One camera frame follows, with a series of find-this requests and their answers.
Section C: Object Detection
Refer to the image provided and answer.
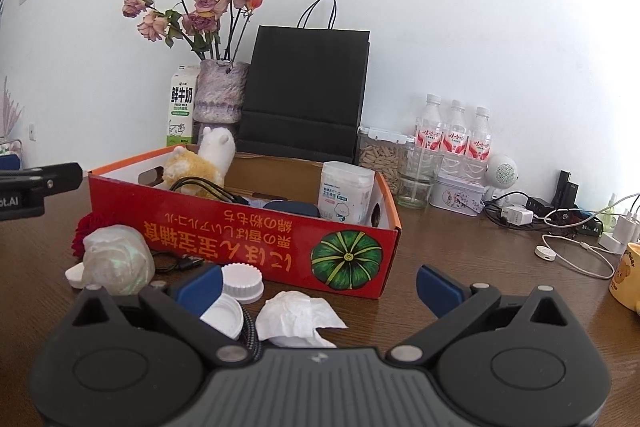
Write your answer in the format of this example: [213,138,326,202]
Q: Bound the white tin box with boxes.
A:
[430,174,486,214]

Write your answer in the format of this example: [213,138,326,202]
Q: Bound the white charger adapter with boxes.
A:
[501,204,535,226]

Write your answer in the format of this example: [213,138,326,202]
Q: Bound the white charger plug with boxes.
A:
[614,213,640,244]

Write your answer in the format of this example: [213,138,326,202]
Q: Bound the clear cotton swab box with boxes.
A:
[316,161,376,225]

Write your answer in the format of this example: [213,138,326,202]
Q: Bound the white green milk carton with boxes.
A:
[166,62,201,146]

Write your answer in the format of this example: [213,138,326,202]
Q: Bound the black paper bag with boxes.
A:
[235,0,372,165]

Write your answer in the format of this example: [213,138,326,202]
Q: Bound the black short cable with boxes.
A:
[152,255,207,276]

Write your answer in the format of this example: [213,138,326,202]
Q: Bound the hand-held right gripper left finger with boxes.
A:
[72,263,253,365]

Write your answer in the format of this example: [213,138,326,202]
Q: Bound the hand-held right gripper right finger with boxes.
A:
[387,264,570,365]

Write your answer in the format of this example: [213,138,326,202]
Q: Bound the white tissue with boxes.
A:
[255,289,349,349]

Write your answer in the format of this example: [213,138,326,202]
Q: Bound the white yellow alpaca plush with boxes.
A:
[161,125,237,199]

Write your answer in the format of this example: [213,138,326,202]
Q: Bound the small spray bottle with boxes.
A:
[602,193,618,228]

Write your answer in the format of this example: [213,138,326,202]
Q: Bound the pink dried grass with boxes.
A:
[0,77,25,140]

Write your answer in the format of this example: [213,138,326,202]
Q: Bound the black USB cable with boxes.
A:
[170,176,251,206]

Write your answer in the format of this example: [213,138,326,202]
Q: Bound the red fabric flower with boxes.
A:
[71,213,118,263]

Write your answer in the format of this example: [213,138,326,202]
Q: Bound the white charging puck cable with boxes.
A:
[532,233,626,280]

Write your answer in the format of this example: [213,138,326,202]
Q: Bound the clear glass cup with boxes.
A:
[396,146,443,210]

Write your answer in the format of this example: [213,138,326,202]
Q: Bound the white jar lids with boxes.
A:
[200,263,265,340]

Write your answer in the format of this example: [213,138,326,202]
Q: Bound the white round speaker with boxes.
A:
[485,153,521,202]

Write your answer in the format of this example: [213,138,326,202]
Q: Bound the white earbud case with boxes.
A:
[65,263,87,290]

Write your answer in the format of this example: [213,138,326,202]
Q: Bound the yellow mug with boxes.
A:
[609,242,640,310]

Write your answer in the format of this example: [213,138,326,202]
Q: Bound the clear container of seeds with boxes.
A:
[357,126,416,195]

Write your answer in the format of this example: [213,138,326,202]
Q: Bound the black upright device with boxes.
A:
[556,170,580,208]

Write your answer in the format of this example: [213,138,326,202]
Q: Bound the navy blue case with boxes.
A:
[262,200,321,221]

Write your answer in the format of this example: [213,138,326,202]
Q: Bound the translucent plastic bag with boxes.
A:
[81,224,156,297]

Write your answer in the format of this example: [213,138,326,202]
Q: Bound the purple textured vase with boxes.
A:
[194,59,251,126]

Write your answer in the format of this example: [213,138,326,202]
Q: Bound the red cardboard box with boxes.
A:
[87,144,402,302]

